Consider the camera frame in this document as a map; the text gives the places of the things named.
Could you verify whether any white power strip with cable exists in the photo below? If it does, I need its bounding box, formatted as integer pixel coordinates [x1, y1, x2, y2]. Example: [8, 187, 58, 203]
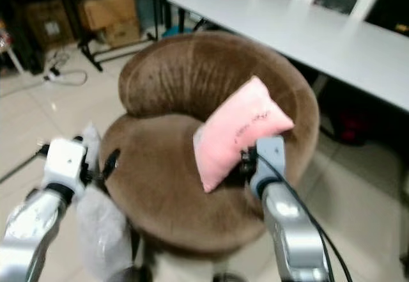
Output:
[43, 49, 89, 87]

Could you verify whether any white long table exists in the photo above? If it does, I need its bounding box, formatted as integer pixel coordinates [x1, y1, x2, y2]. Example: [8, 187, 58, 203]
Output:
[167, 0, 409, 114]

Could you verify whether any white stool with colourful items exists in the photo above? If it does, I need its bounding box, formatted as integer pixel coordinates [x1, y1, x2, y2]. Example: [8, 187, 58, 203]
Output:
[0, 19, 27, 78]

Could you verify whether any dark cardboard box with label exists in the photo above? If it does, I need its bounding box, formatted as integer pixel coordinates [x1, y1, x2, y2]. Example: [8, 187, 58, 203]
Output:
[24, 0, 78, 52]

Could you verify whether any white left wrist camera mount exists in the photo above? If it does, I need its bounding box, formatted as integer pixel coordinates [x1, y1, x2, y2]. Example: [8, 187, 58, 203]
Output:
[43, 137, 88, 191]

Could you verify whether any black metal rack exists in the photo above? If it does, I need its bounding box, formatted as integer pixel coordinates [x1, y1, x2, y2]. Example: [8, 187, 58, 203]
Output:
[0, 0, 172, 73]

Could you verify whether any black chair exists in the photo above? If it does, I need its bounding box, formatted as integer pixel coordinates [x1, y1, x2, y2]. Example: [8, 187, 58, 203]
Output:
[366, 0, 409, 38]

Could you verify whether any large light cardboard box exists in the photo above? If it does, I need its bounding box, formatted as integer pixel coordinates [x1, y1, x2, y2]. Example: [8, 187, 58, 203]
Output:
[79, 0, 142, 48]

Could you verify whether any translucent plastic bag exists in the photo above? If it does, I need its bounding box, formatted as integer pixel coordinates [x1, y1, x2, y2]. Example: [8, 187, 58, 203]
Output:
[75, 123, 136, 282]

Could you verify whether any red object under table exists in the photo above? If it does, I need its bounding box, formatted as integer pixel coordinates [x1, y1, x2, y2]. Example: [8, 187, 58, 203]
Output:
[334, 111, 376, 147]

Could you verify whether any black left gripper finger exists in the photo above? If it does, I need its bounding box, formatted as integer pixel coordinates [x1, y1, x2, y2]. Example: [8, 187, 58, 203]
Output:
[102, 148, 121, 178]

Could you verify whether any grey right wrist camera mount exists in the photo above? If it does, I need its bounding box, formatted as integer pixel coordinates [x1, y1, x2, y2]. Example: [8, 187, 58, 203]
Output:
[249, 136, 287, 197]

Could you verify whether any black floor cable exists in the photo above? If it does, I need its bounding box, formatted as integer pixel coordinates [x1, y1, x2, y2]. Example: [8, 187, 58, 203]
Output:
[0, 149, 47, 184]

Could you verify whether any pink pillow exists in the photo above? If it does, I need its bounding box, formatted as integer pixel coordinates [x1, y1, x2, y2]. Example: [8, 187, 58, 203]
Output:
[193, 75, 295, 194]

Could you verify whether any brown round velvet sofa chair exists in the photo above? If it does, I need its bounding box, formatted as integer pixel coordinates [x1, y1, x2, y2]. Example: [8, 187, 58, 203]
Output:
[99, 31, 321, 257]

